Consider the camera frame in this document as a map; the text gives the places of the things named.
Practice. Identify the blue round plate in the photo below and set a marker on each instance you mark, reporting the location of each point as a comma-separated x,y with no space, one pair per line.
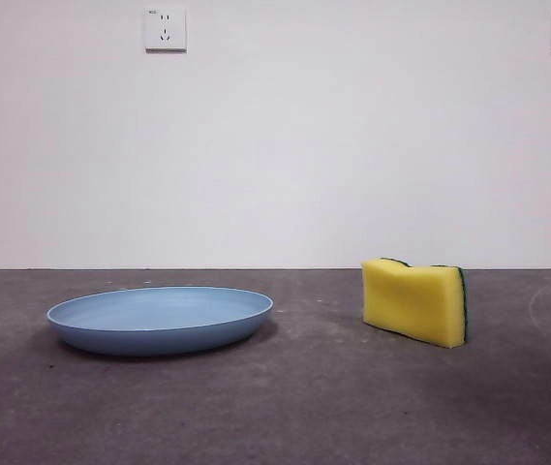
159,322

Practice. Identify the white wall socket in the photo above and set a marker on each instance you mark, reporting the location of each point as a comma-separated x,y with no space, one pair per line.
166,29

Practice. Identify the yellow sponge with green pad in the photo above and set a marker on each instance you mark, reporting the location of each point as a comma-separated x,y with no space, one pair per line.
410,300

